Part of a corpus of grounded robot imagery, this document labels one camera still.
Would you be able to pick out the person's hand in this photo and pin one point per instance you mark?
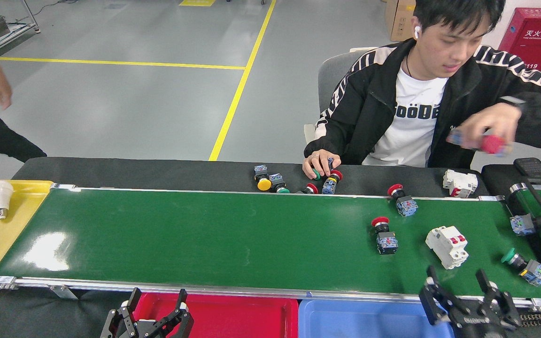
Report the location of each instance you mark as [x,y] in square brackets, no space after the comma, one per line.
[1,89]

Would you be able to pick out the grey office chair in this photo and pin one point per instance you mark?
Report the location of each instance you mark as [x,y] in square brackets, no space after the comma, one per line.
[334,75]

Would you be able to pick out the black phone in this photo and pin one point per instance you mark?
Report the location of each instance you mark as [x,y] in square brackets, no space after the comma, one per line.
[533,168]

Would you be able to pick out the long green conveyor belt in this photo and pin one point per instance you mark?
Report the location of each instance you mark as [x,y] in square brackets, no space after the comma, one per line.
[228,234]

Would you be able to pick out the red plastic tray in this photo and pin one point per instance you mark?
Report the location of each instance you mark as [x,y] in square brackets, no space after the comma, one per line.
[233,317]

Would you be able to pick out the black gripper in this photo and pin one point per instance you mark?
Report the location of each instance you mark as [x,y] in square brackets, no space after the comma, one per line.
[479,326]
[144,329]

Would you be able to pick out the person's right hand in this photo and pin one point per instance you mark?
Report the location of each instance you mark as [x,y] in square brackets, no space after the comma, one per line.
[320,162]

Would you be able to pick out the blue plastic tray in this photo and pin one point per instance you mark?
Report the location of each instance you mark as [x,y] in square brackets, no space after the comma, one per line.
[364,321]

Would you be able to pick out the yellow push button switch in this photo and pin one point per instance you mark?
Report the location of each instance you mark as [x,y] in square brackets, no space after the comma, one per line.
[264,184]

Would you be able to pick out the white circuit breaker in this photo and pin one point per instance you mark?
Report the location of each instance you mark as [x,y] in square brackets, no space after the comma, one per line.
[446,246]
[459,182]

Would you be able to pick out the brown cardboard box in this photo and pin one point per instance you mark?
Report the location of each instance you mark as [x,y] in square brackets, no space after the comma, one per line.
[399,21]

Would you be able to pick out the person's left hand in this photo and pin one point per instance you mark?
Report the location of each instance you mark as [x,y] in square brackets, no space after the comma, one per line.
[491,122]

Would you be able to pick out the red fire extinguisher box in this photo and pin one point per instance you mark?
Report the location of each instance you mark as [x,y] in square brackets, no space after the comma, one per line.
[538,37]

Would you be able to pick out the metal rack on wheels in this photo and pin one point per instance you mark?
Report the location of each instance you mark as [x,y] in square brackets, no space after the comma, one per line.
[14,30]

